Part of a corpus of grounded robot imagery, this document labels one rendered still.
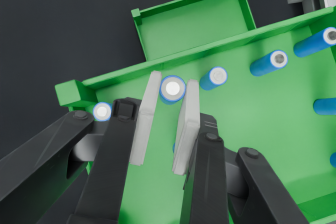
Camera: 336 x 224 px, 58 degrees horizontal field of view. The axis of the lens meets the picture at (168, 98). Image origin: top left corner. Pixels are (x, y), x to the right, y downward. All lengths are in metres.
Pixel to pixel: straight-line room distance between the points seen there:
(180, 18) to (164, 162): 0.58
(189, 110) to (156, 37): 0.70
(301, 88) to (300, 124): 0.04
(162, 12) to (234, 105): 0.56
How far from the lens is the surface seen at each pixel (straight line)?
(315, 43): 0.34
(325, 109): 0.37
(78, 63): 0.87
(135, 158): 0.15
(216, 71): 0.29
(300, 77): 0.38
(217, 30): 0.87
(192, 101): 0.17
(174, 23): 0.86
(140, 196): 0.36
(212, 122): 0.17
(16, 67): 0.92
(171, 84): 0.20
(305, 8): 0.96
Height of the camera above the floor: 0.83
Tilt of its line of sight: 86 degrees down
